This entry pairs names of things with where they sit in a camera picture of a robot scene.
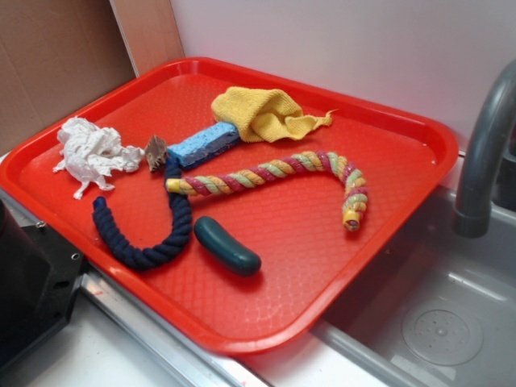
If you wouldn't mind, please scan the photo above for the blue sponge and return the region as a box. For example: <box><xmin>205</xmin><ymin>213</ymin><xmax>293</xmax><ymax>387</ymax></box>
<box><xmin>167</xmin><ymin>122</ymin><xmax>240</xmax><ymax>169</ymax></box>

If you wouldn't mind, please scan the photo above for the brown cardboard panel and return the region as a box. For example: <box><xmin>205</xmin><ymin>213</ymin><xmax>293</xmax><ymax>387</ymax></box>
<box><xmin>1</xmin><ymin>1</ymin><xmax>135</xmax><ymax>154</ymax></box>

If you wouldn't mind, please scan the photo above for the grey toy faucet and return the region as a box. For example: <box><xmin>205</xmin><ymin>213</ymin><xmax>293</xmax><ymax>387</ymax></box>
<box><xmin>453</xmin><ymin>61</ymin><xmax>515</xmax><ymax>238</ymax></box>

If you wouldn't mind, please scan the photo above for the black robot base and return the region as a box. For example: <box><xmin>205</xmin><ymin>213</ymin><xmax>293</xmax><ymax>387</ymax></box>
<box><xmin>1</xmin><ymin>203</ymin><xmax>84</xmax><ymax>372</ymax></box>

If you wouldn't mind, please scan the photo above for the red plastic tray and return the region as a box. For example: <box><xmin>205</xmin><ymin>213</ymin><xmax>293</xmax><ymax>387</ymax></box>
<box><xmin>1</xmin><ymin>58</ymin><xmax>459</xmax><ymax>355</ymax></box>

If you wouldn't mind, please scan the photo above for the green plastic pickle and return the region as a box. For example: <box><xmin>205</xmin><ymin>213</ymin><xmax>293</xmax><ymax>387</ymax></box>
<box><xmin>193</xmin><ymin>216</ymin><xmax>262</xmax><ymax>277</ymax></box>

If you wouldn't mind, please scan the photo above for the dark blue rope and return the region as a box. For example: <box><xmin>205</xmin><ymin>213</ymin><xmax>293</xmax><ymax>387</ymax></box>
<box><xmin>91</xmin><ymin>156</ymin><xmax>194</xmax><ymax>272</ymax></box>

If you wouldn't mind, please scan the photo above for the crumpled white paper towel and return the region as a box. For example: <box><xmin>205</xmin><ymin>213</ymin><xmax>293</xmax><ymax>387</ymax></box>
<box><xmin>53</xmin><ymin>117</ymin><xmax>144</xmax><ymax>200</ymax></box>

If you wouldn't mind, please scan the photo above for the multicolour twisted rope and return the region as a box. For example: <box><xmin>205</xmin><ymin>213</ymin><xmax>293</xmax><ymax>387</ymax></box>
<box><xmin>165</xmin><ymin>150</ymin><xmax>369</xmax><ymax>232</ymax></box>

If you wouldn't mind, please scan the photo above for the grey plastic sink basin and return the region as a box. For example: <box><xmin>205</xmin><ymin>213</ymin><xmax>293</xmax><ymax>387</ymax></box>
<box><xmin>241</xmin><ymin>185</ymin><xmax>516</xmax><ymax>387</ymax></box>

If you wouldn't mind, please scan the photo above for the yellow microfibre cloth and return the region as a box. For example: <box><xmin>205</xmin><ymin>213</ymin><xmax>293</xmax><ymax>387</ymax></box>
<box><xmin>211</xmin><ymin>86</ymin><xmax>333</xmax><ymax>143</ymax></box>

